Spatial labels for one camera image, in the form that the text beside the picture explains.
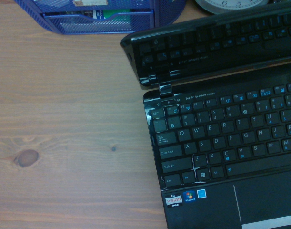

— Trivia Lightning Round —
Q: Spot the green and blue card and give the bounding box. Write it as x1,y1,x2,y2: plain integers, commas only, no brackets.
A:
92,9,131,21

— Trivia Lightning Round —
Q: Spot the blue mesh desk organizer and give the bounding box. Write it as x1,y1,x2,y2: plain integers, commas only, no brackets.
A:
13,0,187,36

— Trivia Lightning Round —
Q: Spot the round silver wall clock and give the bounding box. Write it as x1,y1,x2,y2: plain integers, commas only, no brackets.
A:
194,0,270,15

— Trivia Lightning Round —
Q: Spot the black netbook laptop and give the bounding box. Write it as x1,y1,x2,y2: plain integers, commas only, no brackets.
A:
120,1,291,229

